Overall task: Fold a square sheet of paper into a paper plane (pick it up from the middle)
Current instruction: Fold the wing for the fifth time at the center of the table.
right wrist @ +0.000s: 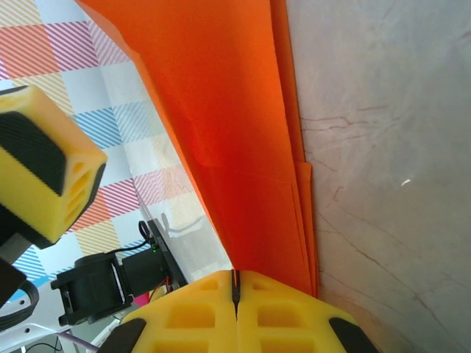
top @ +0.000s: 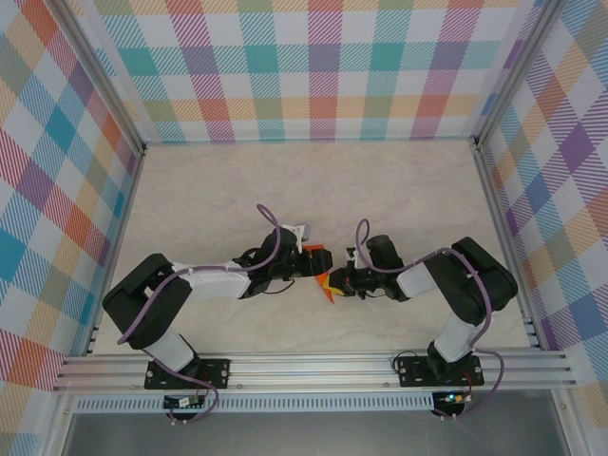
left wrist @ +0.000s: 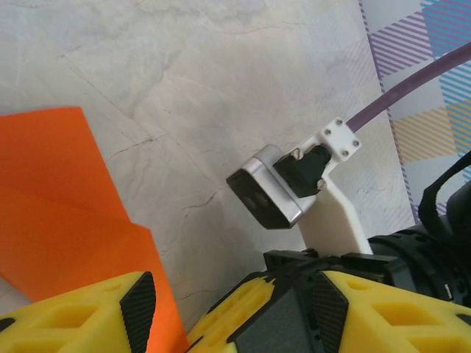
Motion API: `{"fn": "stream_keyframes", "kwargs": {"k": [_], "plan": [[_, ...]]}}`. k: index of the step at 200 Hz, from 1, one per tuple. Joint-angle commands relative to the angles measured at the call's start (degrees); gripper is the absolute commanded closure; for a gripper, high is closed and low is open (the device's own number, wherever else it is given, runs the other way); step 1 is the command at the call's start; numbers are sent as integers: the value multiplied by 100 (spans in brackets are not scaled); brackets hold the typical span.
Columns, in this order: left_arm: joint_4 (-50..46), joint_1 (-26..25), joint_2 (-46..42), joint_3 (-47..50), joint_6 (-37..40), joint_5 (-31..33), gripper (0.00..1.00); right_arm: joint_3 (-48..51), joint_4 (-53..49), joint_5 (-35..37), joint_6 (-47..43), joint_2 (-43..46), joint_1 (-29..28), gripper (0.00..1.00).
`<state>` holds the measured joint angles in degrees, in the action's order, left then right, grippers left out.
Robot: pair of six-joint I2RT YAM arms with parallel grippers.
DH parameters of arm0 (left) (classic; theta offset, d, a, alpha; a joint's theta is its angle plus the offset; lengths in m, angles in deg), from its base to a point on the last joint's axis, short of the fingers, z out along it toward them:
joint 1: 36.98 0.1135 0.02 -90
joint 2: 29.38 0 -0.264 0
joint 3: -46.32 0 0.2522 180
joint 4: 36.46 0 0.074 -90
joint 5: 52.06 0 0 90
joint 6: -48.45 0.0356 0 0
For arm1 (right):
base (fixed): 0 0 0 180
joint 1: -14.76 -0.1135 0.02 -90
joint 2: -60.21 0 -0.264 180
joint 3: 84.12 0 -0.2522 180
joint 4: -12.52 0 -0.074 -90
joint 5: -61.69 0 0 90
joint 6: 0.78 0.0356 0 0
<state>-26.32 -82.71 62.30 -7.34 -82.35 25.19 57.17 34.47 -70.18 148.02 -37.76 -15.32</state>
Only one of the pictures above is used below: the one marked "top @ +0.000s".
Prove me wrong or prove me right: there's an orange paper sheet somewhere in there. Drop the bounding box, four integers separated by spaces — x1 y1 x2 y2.
303 242 351 306

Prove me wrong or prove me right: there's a small left circuit board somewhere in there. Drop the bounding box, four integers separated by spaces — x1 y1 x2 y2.
161 395 207 411

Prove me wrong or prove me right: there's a thin black right gripper cable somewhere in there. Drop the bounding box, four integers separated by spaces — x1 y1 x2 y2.
364 283 396 301

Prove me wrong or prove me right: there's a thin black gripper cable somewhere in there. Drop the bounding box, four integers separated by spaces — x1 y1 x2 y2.
364 283 396 301
262 278 299 296

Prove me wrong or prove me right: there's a thin black left gripper cable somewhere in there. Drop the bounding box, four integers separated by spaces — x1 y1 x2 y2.
262 278 299 296

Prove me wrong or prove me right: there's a long aluminium mounting rail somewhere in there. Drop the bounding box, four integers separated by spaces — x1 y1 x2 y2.
52 348 579 394

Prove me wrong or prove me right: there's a thin black loop cable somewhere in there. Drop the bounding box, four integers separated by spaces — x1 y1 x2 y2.
392 350 422 374

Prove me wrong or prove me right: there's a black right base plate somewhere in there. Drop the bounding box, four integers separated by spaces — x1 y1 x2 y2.
395 355 485 389

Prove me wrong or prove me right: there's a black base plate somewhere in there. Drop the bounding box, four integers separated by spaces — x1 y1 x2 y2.
143 357 232 391
395 355 485 389

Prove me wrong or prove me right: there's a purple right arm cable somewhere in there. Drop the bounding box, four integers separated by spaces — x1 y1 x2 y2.
355 218 505 422

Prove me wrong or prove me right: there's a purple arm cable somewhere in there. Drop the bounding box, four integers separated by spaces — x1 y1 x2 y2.
355 218 505 422
115 204 296 426

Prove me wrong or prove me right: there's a slotted grey cable duct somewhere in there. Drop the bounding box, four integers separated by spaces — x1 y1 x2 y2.
74 393 436 414

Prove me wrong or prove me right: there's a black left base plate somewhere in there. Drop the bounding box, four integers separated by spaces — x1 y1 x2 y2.
143 357 232 391

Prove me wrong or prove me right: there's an aluminium side rail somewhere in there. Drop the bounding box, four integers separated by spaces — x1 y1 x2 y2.
82 146 146 358
471 142 543 352

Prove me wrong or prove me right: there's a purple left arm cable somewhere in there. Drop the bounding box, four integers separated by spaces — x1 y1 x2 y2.
115 204 296 426

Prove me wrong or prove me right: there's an aluminium frame post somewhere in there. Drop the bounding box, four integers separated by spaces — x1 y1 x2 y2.
469 0 569 154
48 0 148 159

